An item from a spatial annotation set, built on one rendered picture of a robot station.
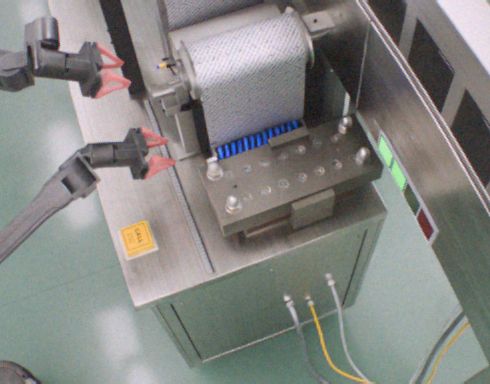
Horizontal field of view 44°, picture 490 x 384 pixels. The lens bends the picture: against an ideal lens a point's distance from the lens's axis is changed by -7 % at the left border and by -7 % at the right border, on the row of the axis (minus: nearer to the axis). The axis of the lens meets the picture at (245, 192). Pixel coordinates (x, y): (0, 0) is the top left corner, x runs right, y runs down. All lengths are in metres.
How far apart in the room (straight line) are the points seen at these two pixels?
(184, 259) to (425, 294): 1.22
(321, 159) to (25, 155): 1.72
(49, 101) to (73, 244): 0.76
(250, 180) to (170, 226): 0.24
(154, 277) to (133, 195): 0.23
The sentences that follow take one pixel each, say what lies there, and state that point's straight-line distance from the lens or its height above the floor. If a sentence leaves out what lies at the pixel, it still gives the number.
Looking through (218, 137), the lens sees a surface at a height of 1.07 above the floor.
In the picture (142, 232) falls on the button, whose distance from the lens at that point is 1.56.
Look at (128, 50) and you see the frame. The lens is 1.67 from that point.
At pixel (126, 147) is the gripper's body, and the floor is 1.16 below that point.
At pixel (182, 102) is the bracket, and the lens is 1.46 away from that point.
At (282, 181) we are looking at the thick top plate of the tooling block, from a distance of 1.47.
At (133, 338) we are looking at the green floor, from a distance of 2.46.
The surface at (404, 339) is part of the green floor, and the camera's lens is 2.44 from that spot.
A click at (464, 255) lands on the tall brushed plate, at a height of 1.27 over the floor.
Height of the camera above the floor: 2.33
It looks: 63 degrees down
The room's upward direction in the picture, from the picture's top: 6 degrees counter-clockwise
